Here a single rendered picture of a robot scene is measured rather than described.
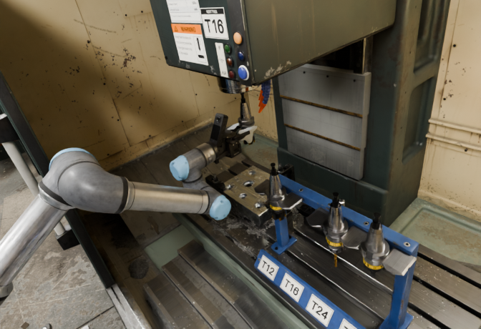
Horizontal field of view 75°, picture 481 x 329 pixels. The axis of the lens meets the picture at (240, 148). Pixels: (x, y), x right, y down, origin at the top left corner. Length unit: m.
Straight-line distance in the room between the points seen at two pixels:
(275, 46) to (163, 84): 1.42
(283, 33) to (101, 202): 0.59
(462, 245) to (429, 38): 0.96
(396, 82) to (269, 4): 0.71
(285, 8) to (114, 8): 1.33
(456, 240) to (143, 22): 2.01
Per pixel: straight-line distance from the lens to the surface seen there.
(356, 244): 0.86
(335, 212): 0.84
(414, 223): 1.88
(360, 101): 1.37
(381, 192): 1.58
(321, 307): 1.07
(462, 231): 1.91
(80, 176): 0.84
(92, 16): 1.95
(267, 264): 1.17
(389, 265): 0.83
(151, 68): 2.08
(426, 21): 1.56
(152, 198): 0.88
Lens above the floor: 1.84
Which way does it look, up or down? 30 degrees down
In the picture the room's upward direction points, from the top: 10 degrees counter-clockwise
